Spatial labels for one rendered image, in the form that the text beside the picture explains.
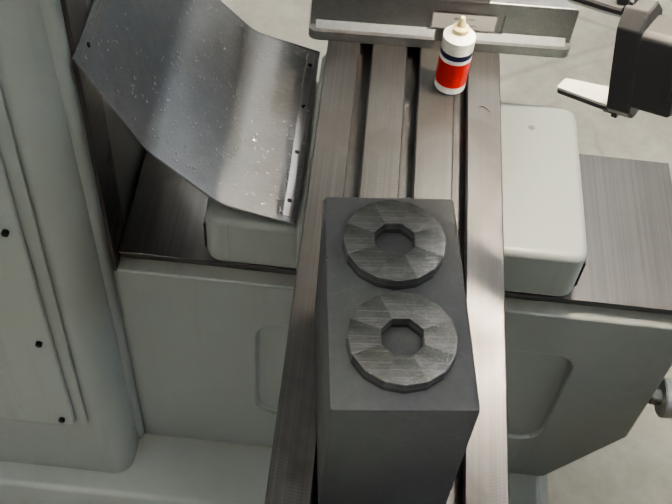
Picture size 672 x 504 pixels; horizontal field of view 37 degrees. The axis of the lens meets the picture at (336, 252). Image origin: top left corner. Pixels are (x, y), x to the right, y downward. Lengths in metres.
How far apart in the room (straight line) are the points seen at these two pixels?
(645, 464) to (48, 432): 1.14
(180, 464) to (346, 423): 0.97
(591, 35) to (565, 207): 1.60
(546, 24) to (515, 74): 1.37
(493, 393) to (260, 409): 0.69
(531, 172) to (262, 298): 0.40
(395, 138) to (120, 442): 0.75
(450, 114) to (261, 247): 0.30
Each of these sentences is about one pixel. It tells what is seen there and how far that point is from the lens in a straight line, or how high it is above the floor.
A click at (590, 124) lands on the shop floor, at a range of 2.64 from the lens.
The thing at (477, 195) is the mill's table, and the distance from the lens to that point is 1.18.
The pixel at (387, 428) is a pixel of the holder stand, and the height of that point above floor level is 1.06.
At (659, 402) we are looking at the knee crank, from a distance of 1.58.
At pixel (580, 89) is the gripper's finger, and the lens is 1.08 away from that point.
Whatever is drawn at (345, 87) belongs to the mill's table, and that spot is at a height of 0.90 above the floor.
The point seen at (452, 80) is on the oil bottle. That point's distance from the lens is 1.27.
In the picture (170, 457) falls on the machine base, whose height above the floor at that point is 0.20.
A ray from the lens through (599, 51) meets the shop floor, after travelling 2.86.
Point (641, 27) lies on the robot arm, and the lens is 0.99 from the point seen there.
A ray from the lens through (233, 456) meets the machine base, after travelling 1.75.
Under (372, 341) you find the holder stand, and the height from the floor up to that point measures 1.10.
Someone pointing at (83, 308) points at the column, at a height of 0.65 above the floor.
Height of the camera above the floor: 1.78
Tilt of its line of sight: 52 degrees down
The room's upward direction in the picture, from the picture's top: 6 degrees clockwise
